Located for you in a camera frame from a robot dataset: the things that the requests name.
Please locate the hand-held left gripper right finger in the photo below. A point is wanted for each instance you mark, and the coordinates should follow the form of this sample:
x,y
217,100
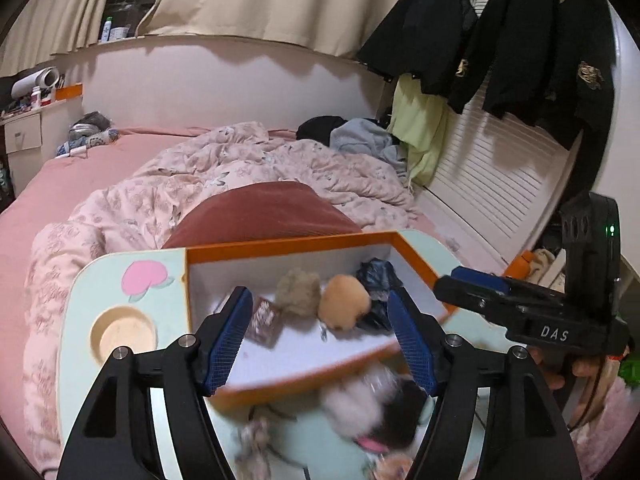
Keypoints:
x,y
410,340

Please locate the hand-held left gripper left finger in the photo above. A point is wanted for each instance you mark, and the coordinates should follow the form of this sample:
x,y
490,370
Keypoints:
x,y
227,340

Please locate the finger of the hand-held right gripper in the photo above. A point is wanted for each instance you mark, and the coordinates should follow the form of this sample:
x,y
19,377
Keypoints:
x,y
465,295
480,277

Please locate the brown patterned packet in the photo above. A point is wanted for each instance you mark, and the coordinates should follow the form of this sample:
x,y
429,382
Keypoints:
x,y
265,320

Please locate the dark blue scrunchie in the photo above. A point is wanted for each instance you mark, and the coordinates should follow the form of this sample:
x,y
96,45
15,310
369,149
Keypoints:
x,y
377,277

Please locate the white black fluffy plush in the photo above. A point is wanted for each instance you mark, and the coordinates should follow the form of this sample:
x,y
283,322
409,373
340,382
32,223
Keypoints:
x,y
360,400

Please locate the tan plush toy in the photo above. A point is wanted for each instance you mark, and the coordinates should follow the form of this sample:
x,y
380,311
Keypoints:
x,y
342,300

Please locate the grey plush toy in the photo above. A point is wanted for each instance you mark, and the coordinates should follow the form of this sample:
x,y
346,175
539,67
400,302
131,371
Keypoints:
x,y
298,290

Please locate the orange cardboard box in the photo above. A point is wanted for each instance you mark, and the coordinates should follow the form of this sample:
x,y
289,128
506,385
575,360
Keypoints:
x,y
250,250

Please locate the person's right hand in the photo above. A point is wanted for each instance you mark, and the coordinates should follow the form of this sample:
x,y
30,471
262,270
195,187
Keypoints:
x,y
550,372

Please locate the orange bottle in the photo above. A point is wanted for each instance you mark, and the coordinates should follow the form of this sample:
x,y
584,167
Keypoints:
x,y
520,264

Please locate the cream cloth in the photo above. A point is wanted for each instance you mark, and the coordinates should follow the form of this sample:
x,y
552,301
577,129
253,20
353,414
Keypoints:
x,y
545,262

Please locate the mint green bed tray table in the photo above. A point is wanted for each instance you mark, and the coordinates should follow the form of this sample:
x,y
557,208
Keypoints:
x,y
165,305

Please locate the white louvred panel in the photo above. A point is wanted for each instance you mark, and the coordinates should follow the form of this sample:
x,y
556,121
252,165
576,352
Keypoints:
x,y
500,175

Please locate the small pink item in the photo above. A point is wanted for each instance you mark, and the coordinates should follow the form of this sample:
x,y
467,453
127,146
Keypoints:
x,y
375,444

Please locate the pink fluffy rug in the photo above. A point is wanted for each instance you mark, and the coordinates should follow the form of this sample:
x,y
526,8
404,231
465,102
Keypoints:
x,y
620,410

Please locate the dark red pillow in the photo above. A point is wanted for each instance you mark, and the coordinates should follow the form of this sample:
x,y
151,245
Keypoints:
x,y
260,210

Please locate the yellow green hanging garment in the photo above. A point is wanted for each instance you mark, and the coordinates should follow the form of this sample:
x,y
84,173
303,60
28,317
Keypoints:
x,y
420,125

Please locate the pink floral duvet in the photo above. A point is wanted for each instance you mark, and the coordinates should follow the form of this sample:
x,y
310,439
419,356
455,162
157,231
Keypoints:
x,y
150,195

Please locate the grey blue garment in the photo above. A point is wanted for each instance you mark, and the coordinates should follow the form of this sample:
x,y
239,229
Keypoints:
x,y
360,137

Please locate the black garment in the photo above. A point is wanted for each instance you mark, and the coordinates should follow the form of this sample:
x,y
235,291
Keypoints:
x,y
320,127

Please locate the pink bed sheet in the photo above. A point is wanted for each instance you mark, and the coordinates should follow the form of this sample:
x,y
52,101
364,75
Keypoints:
x,y
60,175

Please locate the black jacket gold emblems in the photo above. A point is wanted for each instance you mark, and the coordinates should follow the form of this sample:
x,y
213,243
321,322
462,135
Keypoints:
x,y
540,50

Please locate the grey blue clothes pile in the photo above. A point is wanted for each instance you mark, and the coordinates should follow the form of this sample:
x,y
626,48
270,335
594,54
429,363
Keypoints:
x,y
90,130

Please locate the black hanging jacket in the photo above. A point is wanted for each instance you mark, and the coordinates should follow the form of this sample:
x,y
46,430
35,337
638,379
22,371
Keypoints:
x,y
430,25

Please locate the white drawer cabinet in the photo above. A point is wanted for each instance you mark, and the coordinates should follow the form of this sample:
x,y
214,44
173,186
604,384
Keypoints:
x,y
22,132

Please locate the small orange box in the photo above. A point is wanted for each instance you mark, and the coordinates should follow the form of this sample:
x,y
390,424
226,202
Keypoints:
x,y
68,91

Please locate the white paper roll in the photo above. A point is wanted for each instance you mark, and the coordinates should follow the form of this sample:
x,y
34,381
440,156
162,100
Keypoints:
x,y
35,80

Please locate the white blue spray bottle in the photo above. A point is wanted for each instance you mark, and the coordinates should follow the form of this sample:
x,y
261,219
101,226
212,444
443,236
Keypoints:
x,y
106,30

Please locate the wide beige curtain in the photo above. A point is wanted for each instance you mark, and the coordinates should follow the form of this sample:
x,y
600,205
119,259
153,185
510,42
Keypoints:
x,y
280,0

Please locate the narrow beige curtain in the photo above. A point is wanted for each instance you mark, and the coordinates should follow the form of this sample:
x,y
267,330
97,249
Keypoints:
x,y
55,15

